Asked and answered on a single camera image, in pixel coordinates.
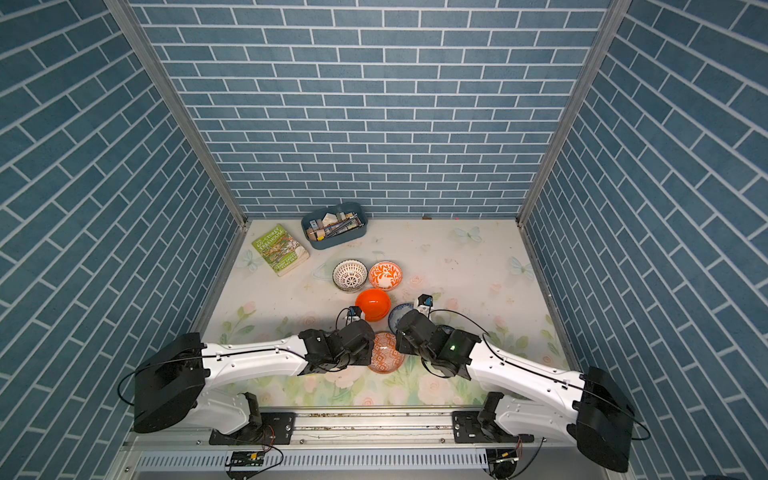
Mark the aluminium rail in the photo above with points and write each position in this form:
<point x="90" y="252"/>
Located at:
<point x="357" y="428"/>

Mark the right circuit board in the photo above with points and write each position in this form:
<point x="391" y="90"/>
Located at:
<point x="501" y="463"/>

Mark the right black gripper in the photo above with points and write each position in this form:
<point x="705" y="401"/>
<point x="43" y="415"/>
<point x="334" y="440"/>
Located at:
<point x="403" y="341"/>

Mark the orange white floral bowl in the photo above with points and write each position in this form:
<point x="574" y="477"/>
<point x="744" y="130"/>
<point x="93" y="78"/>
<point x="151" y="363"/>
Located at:
<point x="385" y="275"/>

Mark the items in bin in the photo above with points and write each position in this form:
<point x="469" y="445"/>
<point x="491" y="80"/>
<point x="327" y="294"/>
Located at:
<point x="332" y="225"/>

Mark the teal plastic bin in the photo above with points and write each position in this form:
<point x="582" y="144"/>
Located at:
<point x="347" y="207"/>

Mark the plain orange bowl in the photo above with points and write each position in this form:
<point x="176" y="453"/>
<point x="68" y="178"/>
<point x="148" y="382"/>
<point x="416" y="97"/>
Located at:
<point x="374" y="303"/>

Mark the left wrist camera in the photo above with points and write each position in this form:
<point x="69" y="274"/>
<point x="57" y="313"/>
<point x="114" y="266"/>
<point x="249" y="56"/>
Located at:
<point x="353" y="314"/>

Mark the white vent strip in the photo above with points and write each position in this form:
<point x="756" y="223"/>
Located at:
<point x="310" y="460"/>

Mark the blue floral bowl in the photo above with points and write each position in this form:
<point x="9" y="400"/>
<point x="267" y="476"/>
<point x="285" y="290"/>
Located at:
<point x="396" y="314"/>

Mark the orange geometric pattern bowl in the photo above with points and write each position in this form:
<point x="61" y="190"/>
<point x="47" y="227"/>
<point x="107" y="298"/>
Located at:
<point x="386" y="358"/>

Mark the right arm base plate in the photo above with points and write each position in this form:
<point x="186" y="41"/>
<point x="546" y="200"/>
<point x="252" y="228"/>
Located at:
<point x="478" y="426"/>

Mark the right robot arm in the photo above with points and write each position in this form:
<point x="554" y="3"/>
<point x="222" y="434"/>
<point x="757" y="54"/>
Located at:
<point x="587" y="409"/>

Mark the green paperback book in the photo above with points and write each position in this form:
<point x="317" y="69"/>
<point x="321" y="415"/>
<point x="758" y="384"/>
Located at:
<point x="280" y="250"/>

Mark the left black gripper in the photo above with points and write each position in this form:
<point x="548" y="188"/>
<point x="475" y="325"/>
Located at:
<point x="366" y="354"/>

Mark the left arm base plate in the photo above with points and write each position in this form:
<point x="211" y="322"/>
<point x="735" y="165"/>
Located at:
<point x="274" y="428"/>

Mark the left circuit board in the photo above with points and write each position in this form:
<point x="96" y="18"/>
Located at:
<point x="246" y="459"/>

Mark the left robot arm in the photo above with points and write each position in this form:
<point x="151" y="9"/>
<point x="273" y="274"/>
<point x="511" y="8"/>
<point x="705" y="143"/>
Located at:
<point x="183" y="382"/>

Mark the circuit board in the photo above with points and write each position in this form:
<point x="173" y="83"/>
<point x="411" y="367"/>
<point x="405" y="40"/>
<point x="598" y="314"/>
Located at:
<point x="246" y="459"/>
<point x="501" y="463"/>

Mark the brown lattice bowl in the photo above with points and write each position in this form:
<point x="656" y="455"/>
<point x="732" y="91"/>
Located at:
<point x="350" y="275"/>

